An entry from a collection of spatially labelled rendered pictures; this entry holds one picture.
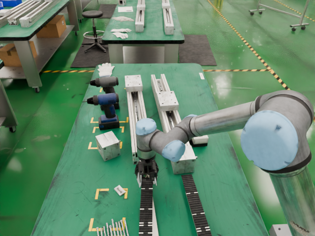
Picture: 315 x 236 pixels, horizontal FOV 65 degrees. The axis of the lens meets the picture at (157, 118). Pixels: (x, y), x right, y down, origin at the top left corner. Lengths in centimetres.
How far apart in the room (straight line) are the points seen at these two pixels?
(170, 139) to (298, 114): 41
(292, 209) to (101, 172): 86
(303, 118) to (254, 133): 12
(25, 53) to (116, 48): 110
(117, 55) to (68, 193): 207
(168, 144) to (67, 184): 59
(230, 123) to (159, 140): 24
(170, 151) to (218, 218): 41
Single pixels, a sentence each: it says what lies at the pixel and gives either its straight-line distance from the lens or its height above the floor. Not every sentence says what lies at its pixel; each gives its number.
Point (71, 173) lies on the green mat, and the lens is 129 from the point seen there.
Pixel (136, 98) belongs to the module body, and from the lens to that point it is 165.
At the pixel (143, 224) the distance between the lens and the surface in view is 104.
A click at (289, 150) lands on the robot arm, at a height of 137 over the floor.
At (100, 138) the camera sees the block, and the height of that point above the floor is 87.
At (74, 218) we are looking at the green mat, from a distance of 114.
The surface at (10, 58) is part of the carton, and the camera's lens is 397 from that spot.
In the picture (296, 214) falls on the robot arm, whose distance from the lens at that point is 71.
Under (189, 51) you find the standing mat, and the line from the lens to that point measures 465.
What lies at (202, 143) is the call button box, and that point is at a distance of 137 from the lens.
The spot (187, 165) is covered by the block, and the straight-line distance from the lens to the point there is 120.
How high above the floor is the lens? 171
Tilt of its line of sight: 37 degrees down
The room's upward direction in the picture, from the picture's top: 1 degrees clockwise
